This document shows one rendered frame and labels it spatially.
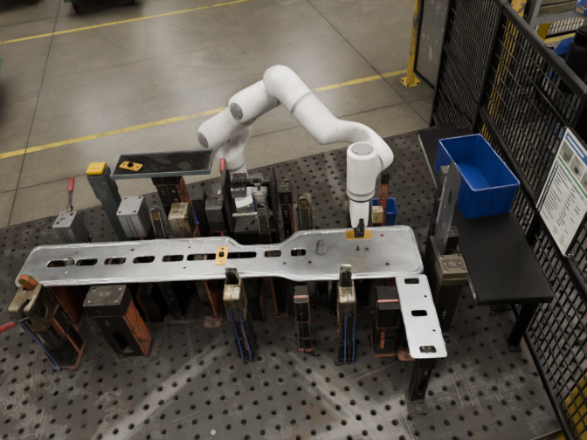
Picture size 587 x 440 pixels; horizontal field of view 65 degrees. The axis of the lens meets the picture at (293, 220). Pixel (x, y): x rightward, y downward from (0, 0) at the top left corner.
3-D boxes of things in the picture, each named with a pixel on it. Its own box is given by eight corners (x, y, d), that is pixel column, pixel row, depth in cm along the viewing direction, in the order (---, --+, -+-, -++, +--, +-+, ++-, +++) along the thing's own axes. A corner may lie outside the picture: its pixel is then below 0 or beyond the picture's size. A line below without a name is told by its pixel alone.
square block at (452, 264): (426, 338, 163) (442, 273, 138) (422, 319, 169) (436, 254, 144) (449, 337, 162) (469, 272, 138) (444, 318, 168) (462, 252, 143)
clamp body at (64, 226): (85, 291, 190) (45, 230, 165) (93, 270, 198) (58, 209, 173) (107, 290, 189) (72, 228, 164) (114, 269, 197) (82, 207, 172)
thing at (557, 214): (563, 261, 127) (608, 174, 106) (533, 206, 144) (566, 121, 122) (570, 261, 127) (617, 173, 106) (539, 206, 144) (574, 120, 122)
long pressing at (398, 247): (8, 294, 153) (5, 292, 152) (35, 245, 170) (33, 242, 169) (425, 276, 147) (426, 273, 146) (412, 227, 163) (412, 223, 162)
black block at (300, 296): (295, 357, 161) (288, 309, 141) (295, 331, 169) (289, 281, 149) (318, 356, 161) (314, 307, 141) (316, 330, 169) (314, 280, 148)
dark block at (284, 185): (286, 269, 191) (277, 191, 161) (287, 256, 196) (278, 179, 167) (299, 268, 190) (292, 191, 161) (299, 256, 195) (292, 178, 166)
